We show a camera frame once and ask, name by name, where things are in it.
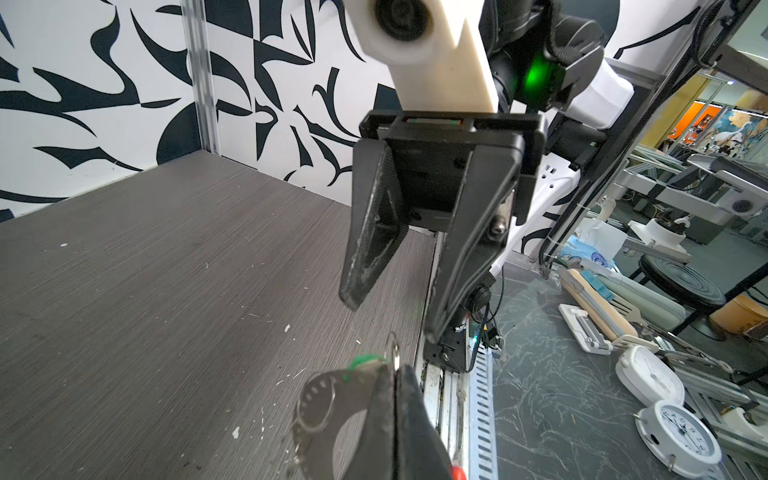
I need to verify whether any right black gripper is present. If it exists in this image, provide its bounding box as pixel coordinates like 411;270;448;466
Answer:
339;110;548;343

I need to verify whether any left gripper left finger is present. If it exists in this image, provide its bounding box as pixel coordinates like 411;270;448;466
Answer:
344;364;397;480

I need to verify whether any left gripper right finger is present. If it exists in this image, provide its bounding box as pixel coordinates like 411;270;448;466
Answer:
395;365;453;479

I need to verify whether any red key tag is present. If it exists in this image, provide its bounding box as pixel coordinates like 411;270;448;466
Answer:
451;465;467;480

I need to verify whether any green key tag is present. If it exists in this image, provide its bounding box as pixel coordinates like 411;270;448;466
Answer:
342;354;387;382

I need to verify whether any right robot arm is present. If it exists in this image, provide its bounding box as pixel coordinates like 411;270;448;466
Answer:
339;1;633;341

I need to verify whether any white analog clock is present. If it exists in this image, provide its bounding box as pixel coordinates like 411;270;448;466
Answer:
633;400;723;479

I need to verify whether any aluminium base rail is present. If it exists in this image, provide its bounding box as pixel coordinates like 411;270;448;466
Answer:
416;233;475;480

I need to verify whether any white slotted cable duct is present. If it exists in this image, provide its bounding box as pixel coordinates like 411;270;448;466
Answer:
467;347;499;480

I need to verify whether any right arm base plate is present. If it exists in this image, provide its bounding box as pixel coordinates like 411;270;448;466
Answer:
423;286;504;374

